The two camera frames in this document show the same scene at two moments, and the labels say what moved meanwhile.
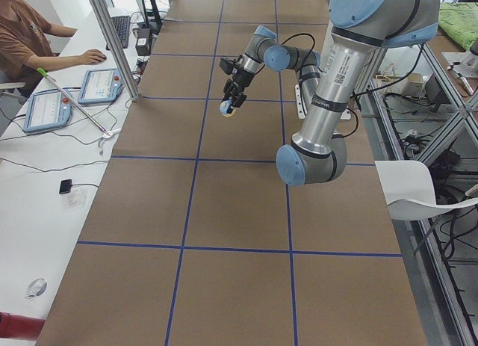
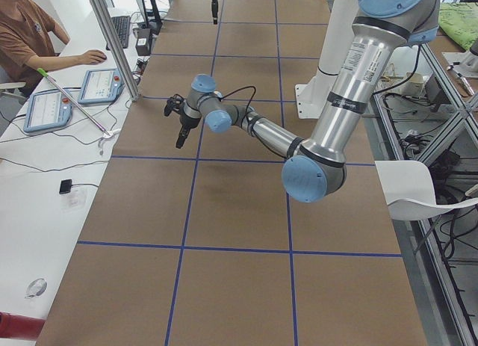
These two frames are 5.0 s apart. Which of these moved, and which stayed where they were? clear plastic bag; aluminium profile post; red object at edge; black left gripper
Moved: black left gripper
Stayed: red object at edge; aluminium profile post; clear plastic bag
